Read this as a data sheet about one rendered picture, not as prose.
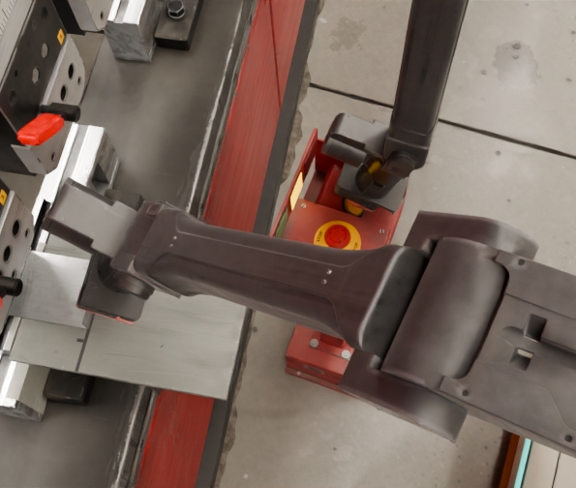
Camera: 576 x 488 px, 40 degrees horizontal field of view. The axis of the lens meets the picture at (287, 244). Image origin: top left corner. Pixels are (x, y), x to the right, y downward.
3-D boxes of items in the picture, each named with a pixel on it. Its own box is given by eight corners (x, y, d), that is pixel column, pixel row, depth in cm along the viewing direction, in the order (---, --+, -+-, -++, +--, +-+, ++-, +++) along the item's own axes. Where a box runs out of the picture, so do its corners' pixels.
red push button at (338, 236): (345, 259, 120) (346, 250, 117) (320, 251, 121) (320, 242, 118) (353, 236, 122) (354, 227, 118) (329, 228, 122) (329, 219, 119)
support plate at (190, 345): (227, 401, 91) (226, 399, 90) (11, 361, 94) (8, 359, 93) (258, 258, 98) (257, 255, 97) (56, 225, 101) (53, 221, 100)
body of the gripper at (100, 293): (77, 306, 85) (92, 291, 78) (104, 221, 89) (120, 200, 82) (135, 324, 87) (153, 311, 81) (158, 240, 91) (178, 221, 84)
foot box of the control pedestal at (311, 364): (382, 408, 188) (385, 397, 177) (284, 372, 193) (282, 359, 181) (408, 331, 195) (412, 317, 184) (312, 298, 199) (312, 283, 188)
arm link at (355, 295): (480, 454, 39) (561, 262, 41) (409, 415, 36) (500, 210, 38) (140, 306, 75) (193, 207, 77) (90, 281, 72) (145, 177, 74)
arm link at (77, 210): (151, 302, 70) (196, 217, 72) (31, 241, 67) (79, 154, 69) (133, 297, 82) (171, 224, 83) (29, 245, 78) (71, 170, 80)
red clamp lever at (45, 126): (41, 133, 76) (80, 104, 85) (0, 127, 77) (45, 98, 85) (42, 150, 77) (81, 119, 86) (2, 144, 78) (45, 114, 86)
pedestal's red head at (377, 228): (366, 313, 129) (372, 273, 112) (274, 281, 131) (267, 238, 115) (403, 207, 136) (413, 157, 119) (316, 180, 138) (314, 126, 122)
